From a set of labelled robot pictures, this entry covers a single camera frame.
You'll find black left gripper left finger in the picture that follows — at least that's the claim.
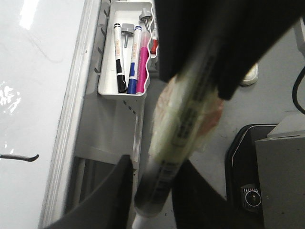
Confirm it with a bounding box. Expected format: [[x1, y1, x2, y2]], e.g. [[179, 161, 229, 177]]
[[47, 155, 132, 229]]

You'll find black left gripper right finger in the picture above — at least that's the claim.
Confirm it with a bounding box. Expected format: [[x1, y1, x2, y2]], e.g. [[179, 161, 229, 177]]
[[172, 160, 263, 229]]

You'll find white whiteboard marker with tape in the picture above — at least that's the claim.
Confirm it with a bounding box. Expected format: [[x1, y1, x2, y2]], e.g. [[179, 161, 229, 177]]
[[132, 38, 224, 229]]

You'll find blue capped whiteboard marker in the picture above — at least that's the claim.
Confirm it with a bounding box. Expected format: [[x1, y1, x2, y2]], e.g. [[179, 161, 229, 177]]
[[127, 25, 142, 94]]

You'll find black capped whiteboard marker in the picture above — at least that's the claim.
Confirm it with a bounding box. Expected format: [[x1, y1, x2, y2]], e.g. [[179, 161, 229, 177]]
[[113, 23, 127, 94]]

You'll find black bin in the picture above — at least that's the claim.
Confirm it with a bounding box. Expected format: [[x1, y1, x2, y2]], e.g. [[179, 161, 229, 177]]
[[224, 124, 277, 215]]

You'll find grey metal box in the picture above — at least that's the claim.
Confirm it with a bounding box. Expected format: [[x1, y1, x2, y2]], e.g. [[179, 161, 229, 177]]
[[255, 114, 305, 229]]

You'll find white shoe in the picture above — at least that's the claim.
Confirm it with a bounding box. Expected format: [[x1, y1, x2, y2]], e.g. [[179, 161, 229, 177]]
[[240, 63, 259, 86]]

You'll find pink highlighter marker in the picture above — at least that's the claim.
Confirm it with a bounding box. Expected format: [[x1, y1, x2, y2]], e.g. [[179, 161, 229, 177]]
[[136, 31, 151, 94]]

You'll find red capped marker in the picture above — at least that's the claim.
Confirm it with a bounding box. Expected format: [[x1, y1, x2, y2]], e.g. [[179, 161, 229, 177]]
[[151, 19, 159, 54]]

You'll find grey knob bolt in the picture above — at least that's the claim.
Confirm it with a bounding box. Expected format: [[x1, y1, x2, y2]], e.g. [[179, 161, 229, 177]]
[[122, 23, 134, 48], [139, 8, 153, 32]]

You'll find white wavy-edged marker tray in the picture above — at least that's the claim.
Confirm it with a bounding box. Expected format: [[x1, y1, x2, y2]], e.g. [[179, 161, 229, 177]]
[[98, 0, 158, 100]]

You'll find small silver camera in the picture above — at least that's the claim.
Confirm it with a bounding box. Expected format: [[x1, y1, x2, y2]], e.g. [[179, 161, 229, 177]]
[[240, 184, 262, 212]]

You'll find black cable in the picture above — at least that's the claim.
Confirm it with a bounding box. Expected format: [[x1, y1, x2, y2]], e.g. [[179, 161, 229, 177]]
[[292, 66, 305, 113]]

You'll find white whiteboard with aluminium frame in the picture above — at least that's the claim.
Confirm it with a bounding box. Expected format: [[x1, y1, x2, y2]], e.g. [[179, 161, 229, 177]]
[[0, 0, 101, 229]]

